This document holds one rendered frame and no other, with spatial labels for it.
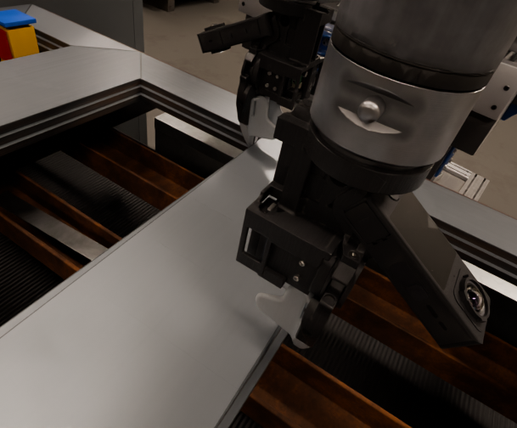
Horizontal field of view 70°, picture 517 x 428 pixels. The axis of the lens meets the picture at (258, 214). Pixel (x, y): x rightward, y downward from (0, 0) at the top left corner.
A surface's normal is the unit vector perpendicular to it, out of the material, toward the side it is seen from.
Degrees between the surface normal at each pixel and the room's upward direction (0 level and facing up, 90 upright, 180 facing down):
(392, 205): 31
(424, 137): 90
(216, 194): 0
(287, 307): 93
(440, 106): 90
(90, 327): 0
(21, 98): 0
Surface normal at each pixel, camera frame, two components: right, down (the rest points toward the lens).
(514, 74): -0.62, 0.44
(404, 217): 0.57, -0.39
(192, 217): 0.17, -0.73
